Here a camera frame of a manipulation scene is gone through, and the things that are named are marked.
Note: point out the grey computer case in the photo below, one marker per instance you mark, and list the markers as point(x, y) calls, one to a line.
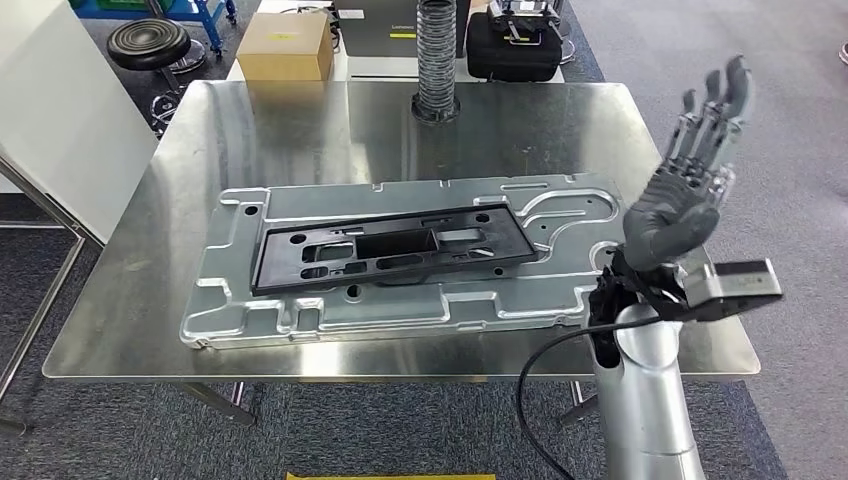
point(374, 30)

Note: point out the black carrying case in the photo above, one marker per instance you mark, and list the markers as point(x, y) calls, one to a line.
point(513, 63)

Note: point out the white cabinet panel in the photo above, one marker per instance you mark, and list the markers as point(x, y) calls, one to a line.
point(66, 132)

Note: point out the cardboard box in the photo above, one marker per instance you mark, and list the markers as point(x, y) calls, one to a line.
point(285, 50)

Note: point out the stainless steel workbench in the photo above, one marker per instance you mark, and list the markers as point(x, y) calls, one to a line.
point(331, 139)

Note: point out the stainless steel table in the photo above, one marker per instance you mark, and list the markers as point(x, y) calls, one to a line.
point(26, 331)

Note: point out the black round stool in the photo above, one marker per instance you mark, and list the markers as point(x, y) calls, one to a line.
point(149, 43)

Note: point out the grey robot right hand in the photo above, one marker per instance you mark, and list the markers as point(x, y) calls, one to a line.
point(669, 218)

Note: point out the black device on case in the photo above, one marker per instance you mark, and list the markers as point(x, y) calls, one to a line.
point(523, 16)

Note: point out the black plastic frame part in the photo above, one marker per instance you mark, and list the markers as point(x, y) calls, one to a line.
point(278, 265)

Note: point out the stamped sheet metal panel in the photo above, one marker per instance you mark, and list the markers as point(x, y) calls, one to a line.
point(397, 318)

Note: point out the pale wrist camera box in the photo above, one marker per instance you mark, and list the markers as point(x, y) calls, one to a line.
point(735, 288)

